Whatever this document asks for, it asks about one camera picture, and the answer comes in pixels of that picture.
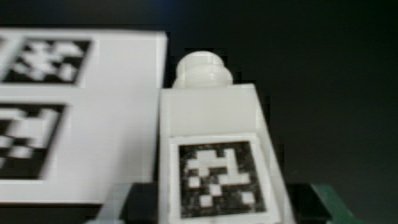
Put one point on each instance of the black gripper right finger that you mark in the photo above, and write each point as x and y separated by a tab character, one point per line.
318	206

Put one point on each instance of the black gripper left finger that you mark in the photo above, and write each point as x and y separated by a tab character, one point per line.
130	206

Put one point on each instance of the white marker sheet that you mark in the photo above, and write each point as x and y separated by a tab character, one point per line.
80	80

